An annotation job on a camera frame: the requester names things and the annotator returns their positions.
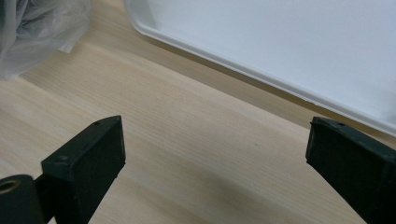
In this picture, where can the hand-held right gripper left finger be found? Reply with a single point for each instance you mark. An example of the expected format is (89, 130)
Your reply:
(84, 161)

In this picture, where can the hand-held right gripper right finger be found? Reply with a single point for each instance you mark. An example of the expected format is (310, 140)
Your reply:
(358, 168)

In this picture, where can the clear plastic bag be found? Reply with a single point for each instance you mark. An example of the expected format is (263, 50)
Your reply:
(37, 31)

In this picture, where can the white plastic bin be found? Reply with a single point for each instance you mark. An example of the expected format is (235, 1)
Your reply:
(280, 40)

